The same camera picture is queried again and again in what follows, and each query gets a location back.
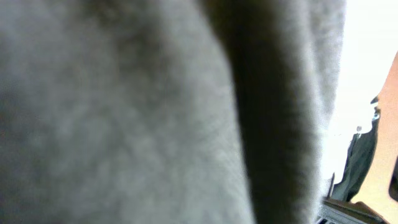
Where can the grey cotton shorts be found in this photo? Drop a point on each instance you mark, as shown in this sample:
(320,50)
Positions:
(126,111)

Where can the black shorts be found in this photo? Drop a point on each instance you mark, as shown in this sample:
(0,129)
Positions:
(360,157)

